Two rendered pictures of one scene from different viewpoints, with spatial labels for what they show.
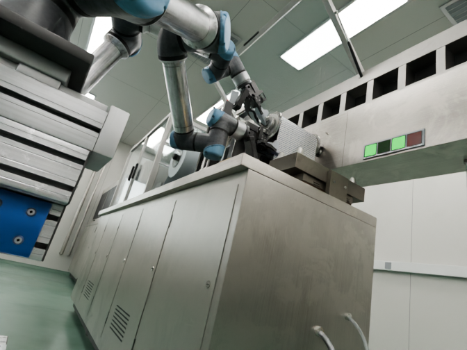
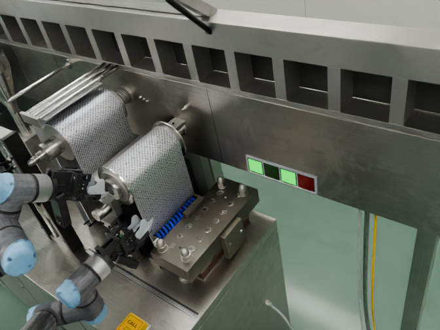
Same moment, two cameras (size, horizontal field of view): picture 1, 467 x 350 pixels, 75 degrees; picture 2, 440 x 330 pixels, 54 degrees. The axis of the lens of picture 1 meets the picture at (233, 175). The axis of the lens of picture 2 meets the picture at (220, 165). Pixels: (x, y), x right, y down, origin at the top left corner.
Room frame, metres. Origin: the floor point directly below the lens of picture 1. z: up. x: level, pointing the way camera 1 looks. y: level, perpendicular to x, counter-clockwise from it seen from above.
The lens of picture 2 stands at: (0.14, -0.13, 2.09)
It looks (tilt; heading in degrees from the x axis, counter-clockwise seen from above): 39 degrees down; 343
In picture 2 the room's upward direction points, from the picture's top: 13 degrees counter-clockwise
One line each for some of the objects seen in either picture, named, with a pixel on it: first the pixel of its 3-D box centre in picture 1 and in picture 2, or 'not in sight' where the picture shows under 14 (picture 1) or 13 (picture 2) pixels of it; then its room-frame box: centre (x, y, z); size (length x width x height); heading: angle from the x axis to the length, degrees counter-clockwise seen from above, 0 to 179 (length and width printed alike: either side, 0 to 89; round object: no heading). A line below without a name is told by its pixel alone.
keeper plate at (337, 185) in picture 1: (337, 187); (234, 238); (1.09, -0.40, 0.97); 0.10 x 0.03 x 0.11; 119
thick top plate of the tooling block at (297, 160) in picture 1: (317, 181); (207, 224); (1.16, -0.34, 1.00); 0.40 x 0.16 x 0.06; 119
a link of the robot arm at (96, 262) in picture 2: (237, 130); (97, 266); (1.09, 0.03, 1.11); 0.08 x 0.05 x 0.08; 29
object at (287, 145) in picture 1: (295, 160); (167, 198); (1.25, -0.25, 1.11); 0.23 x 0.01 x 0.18; 119
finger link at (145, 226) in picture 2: (275, 146); (144, 225); (1.17, -0.15, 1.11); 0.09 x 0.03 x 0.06; 118
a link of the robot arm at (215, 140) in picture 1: (211, 144); (85, 306); (1.06, 0.11, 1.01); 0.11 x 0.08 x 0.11; 74
